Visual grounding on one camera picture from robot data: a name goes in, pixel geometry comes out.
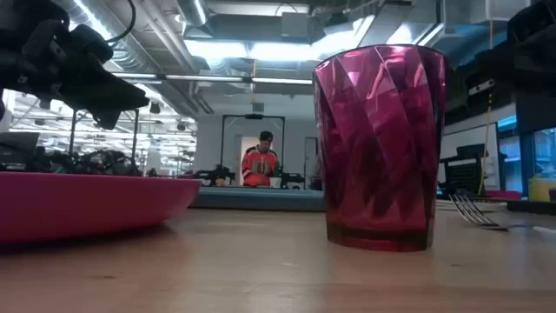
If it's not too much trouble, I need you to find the red translucent faceted cup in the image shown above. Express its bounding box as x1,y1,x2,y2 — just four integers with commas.
312,43,449,254

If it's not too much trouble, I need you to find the black computer monitor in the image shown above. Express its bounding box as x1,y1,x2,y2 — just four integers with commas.
0,130,42,166

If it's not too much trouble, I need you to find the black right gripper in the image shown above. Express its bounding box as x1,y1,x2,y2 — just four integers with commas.
462,0,556,100

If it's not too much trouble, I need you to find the long ceiling light bar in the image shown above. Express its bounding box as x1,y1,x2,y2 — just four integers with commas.
111,72,314,87

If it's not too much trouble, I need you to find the metal fork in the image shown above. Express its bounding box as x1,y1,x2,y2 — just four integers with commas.
447,192,529,233

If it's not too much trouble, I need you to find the pink flat object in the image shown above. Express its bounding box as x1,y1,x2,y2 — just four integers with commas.
485,189,523,202

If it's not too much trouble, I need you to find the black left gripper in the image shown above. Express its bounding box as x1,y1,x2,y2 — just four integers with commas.
0,12,151,131

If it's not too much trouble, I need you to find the grey ceiling box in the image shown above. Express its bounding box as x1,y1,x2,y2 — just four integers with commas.
280,11,311,40

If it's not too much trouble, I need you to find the silver round ventilation duct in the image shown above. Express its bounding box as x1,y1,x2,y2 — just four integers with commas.
175,0,210,28

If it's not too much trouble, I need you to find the person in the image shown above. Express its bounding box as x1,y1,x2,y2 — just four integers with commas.
241,130,281,189

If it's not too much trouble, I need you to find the black perforated cart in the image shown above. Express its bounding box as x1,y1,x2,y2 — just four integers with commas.
437,143,490,197

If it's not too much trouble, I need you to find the blue-grey plastic tray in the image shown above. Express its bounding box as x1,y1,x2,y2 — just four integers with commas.
189,186,328,213

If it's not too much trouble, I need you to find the black metal rig frame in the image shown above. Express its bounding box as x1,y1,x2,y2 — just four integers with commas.
68,108,141,170
220,113,287,180

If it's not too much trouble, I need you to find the white flat mat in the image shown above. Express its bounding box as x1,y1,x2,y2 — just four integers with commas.
434,198,497,213

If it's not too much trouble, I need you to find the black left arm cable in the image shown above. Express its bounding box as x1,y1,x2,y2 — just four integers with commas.
105,0,137,44

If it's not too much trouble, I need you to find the yellow plastic container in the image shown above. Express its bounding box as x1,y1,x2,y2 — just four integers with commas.
526,173,556,203

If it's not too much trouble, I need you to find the pink plastic plate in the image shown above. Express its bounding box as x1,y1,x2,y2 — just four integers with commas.
0,170,202,245

